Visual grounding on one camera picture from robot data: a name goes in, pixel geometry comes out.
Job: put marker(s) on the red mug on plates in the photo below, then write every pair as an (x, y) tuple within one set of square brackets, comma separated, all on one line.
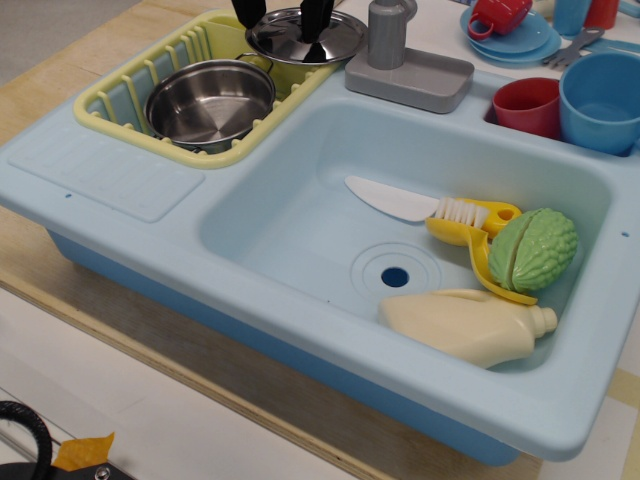
[(496, 17)]

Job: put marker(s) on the white toy knife yellow handle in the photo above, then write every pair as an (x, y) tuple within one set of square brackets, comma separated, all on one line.
[(390, 199)]

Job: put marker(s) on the yellow dish brush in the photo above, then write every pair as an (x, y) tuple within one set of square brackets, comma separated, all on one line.
[(477, 242)]

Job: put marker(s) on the blue tray at right edge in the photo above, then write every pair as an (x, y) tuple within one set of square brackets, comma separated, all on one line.
[(603, 44)]

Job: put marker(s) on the yellow tape piece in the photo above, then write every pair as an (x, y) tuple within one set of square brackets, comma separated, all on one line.
[(81, 453)]

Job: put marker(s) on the blue plastic cup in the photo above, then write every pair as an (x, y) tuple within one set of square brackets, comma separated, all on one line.
[(599, 102)]

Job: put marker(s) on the green toy cabbage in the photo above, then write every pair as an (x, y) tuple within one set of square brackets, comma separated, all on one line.
[(533, 250)]

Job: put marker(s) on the red plastic cup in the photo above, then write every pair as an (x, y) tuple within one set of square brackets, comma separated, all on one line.
[(530, 105)]

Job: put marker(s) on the red cup at back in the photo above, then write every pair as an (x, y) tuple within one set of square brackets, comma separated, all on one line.
[(602, 14)]

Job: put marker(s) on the blue plate stack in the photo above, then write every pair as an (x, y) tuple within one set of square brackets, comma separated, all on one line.
[(530, 43)]

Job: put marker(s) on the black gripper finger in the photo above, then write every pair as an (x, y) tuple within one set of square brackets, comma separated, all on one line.
[(315, 17), (249, 12)]

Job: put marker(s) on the blue cup at back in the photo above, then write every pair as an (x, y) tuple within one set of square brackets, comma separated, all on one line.
[(569, 16)]

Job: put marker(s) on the light blue toy sink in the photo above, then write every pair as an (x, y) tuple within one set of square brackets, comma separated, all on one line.
[(275, 252)]

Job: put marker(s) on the stainless steel pot lid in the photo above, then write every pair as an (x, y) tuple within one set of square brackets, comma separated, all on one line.
[(278, 36)]

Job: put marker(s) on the grey toy fork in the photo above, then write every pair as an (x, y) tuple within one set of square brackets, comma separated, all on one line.
[(565, 56)]

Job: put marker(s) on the cream toy detergent bottle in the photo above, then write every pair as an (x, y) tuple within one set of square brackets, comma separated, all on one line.
[(476, 326)]

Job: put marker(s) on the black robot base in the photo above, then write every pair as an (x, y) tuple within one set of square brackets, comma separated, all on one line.
[(26, 470)]

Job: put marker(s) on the grey toy faucet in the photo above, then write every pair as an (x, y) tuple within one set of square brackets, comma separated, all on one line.
[(389, 70)]

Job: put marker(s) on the yellow dish rack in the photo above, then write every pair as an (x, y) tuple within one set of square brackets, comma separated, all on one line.
[(114, 106)]

